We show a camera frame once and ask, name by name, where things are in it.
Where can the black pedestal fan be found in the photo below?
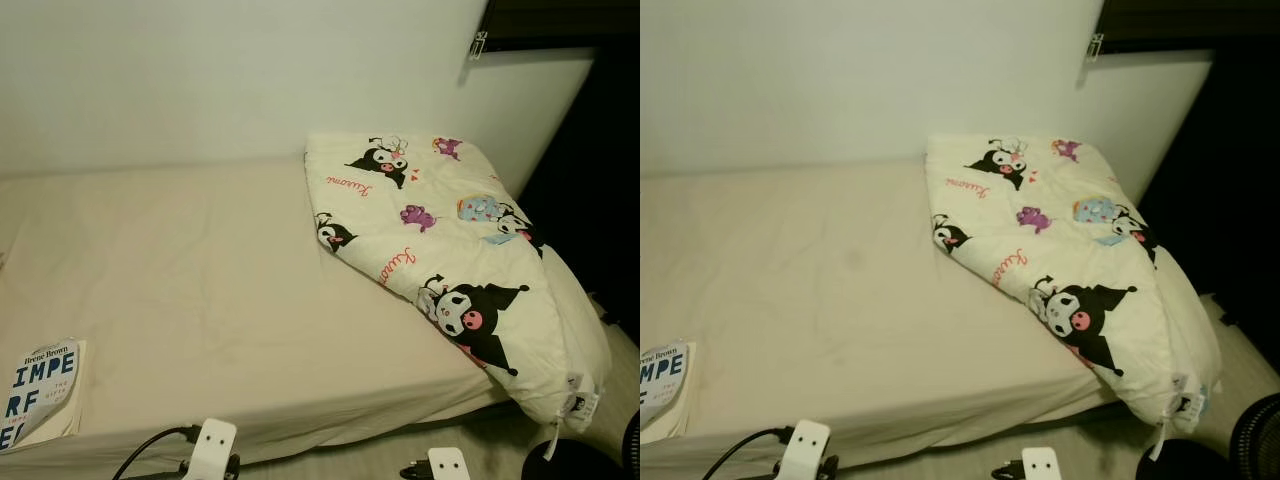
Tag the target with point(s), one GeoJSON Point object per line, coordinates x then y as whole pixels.
{"type": "Point", "coordinates": [575, 462]}
{"type": "Point", "coordinates": [1255, 440]}

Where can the silver window latch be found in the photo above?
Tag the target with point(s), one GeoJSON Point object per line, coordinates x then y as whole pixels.
{"type": "Point", "coordinates": [479, 45]}
{"type": "Point", "coordinates": [1096, 47]}

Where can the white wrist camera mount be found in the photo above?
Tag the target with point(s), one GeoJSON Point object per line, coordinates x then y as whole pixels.
{"type": "Point", "coordinates": [213, 445]}
{"type": "Point", "coordinates": [805, 447]}
{"type": "Point", "coordinates": [448, 465]}
{"type": "Point", "coordinates": [1040, 465]}

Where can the mattress with beige sheet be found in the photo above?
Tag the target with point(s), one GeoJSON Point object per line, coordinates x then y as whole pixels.
{"type": "Point", "coordinates": [220, 290]}
{"type": "Point", "coordinates": [830, 290]}

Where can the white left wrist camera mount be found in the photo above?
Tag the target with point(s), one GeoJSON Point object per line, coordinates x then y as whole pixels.
{"type": "Point", "coordinates": [805, 447]}
{"type": "Point", "coordinates": [213, 445]}

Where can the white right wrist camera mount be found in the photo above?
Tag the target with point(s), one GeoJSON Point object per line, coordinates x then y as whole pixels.
{"type": "Point", "coordinates": [448, 465]}
{"type": "Point", "coordinates": [1040, 465]}

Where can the tall black case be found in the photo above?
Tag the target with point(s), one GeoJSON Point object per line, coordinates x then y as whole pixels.
{"type": "Point", "coordinates": [1230, 170]}
{"type": "Point", "coordinates": [595, 170]}

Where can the white book blue letters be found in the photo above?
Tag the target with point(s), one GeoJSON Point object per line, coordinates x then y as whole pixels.
{"type": "Point", "coordinates": [40, 395]}
{"type": "Point", "coordinates": [662, 385]}

